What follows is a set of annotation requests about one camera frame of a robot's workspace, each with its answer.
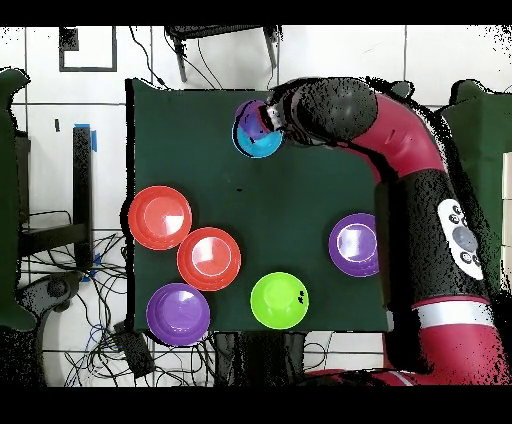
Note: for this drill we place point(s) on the purple plastic cup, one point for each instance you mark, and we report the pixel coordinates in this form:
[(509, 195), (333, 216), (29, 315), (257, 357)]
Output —
[(248, 120)]

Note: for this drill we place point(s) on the small blue plastic bowl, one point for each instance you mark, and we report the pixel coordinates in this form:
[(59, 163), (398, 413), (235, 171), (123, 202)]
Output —
[(260, 146)]

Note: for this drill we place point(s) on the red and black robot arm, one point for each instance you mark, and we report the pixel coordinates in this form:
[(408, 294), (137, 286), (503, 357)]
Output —
[(400, 136)]

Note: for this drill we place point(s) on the white box stack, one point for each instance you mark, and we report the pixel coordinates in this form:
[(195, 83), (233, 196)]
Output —
[(508, 180)]

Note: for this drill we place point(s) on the large purple plastic bowl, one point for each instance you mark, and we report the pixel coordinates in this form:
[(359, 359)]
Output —
[(352, 244), (178, 314)]

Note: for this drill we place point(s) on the large orange plastic bowl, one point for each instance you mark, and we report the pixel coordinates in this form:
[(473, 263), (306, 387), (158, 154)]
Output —
[(160, 218), (208, 259)]

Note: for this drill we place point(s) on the large green plastic bowl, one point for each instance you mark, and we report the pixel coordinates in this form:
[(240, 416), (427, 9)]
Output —
[(276, 302)]

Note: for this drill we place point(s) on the black metal beam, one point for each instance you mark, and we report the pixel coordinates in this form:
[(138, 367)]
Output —
[(52, 238), (82, 180)]

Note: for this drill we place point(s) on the dark green side table cloth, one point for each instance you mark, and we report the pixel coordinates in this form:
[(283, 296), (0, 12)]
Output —
[(8, 200), (480, 132)]

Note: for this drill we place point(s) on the black power strip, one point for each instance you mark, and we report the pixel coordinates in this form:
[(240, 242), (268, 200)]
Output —
[(134, 352)]

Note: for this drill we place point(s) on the dark grey machine base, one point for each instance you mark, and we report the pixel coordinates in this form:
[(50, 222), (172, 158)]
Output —
[(56, 288)]

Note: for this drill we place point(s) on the black metal frame stand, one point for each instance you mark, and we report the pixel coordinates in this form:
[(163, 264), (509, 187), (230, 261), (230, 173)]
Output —
[(216, 31)]

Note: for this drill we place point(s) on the black square floor frame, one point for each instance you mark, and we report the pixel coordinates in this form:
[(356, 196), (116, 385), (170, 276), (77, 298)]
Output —
[(68, 40)]

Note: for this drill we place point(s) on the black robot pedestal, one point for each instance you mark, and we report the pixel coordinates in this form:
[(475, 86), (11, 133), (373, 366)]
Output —
[(256, 360)]

